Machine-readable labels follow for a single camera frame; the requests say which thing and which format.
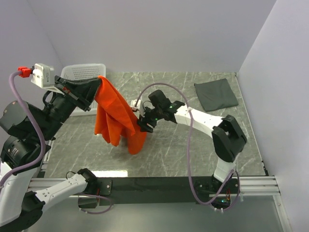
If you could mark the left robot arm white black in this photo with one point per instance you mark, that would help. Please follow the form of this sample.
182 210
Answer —
29 128

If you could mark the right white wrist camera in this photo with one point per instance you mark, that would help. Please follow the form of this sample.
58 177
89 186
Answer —
137 108

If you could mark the aluminium rail frame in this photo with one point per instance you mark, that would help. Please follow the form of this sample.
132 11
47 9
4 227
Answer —
251 186

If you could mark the folded dark grey t shirt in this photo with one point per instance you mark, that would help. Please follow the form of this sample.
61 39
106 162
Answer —
215 95

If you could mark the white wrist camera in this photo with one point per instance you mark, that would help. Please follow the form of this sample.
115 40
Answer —
43 75
137 108

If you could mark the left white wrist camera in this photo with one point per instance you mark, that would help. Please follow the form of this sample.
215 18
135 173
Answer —
43 75

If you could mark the black base crossbar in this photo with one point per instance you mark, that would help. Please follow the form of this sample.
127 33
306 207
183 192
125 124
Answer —
126 190

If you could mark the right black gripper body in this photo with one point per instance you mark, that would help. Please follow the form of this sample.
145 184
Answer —
151 116

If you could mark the orange t shirt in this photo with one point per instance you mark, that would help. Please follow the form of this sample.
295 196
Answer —
115 119

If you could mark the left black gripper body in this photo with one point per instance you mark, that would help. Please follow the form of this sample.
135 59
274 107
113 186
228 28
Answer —
77 96

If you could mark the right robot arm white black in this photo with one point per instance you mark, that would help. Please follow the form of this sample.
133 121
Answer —
228 138

